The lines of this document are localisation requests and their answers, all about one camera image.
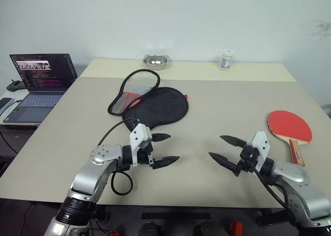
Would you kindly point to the open grey laptop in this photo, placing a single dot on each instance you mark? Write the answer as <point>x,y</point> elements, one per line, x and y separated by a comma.
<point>44,91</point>

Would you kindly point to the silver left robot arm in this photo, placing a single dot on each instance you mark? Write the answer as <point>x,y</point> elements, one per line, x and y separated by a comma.
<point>88,176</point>

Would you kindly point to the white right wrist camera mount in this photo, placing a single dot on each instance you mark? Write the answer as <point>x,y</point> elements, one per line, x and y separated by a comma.
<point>261,142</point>

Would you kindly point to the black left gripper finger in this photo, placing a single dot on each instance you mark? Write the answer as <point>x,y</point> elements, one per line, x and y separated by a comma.
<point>166,161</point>
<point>161,137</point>

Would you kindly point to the black paddle case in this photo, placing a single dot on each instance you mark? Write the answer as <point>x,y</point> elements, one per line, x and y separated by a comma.
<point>160,104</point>

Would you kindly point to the black flat pad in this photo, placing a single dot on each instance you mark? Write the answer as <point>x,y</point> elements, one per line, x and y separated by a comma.
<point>5,103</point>

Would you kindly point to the stainless steel bowl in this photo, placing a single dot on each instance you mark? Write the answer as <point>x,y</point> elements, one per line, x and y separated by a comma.
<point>155,62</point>

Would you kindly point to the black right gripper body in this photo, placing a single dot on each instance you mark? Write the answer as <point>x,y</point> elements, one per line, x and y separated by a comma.
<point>247,159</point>

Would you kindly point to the dark grey handheld controller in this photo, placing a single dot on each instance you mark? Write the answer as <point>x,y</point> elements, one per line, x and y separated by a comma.
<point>14,86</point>

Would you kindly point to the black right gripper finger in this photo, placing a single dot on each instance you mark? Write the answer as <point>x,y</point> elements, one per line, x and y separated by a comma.
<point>232,140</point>
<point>223,160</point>

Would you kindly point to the small red block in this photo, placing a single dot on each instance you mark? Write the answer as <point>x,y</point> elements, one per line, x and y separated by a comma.
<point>235,227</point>
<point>112,233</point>

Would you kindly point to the dark rounded shape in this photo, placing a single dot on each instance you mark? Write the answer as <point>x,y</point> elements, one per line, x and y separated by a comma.
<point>207,229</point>
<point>150,229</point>

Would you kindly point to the white pill bottle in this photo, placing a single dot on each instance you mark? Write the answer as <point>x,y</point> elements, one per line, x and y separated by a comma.
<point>226,61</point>

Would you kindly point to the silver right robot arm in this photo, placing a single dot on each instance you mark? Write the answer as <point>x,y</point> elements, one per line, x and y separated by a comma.
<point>294,174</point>

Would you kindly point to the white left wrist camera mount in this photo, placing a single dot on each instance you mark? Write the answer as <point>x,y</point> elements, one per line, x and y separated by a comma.
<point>138,136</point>

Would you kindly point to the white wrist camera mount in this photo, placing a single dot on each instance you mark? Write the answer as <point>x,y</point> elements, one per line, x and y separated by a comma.
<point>138,136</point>
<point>261,142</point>

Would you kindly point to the red table tennis paddle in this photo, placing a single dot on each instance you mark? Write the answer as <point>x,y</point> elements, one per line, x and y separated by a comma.
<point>287,123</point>

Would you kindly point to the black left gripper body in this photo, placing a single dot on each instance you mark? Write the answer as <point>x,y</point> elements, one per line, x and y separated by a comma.
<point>146,155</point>

